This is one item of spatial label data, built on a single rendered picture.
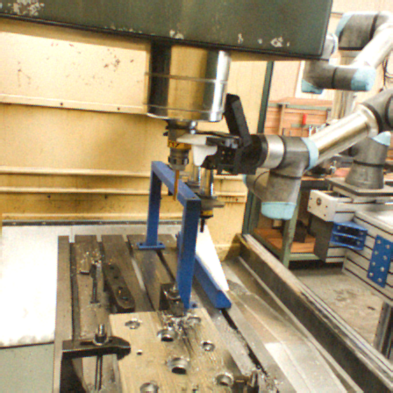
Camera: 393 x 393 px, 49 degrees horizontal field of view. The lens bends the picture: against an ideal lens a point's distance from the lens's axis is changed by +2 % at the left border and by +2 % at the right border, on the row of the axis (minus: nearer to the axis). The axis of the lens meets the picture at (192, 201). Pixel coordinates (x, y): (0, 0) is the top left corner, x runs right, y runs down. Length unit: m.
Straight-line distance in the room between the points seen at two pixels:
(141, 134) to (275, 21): 1.19
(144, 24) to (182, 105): 0.15
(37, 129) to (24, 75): 0.20
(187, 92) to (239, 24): 0.13
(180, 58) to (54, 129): 1.14
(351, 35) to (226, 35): 1.13
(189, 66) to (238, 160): 0.23
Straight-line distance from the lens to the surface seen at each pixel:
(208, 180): 1.13
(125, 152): 1.86
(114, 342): 0.90
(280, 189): 0.98
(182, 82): 0.75
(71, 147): 1.84
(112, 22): 0.68
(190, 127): 0.81
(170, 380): 0.85
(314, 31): 0.79
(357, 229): 1.81
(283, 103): 3.81
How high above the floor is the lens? 1.53
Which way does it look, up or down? 17 degrees down
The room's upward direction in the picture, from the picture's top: 6 degrees clockwise
